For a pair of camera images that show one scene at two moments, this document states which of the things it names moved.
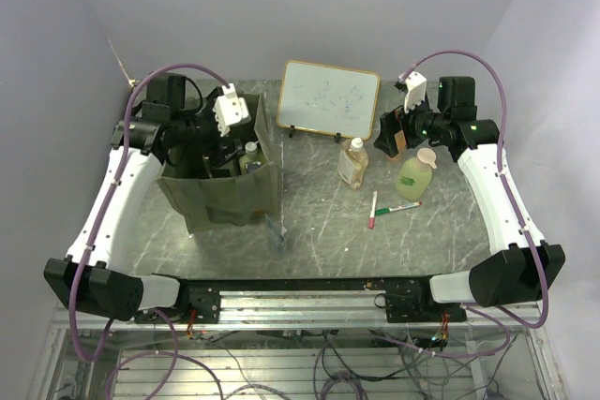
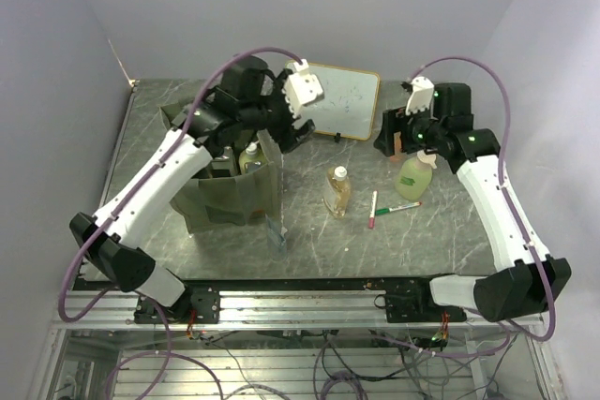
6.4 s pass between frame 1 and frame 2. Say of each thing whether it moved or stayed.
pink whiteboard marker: stayed
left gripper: moved
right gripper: stayed
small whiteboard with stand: stayed
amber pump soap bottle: moved
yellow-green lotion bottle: stayed
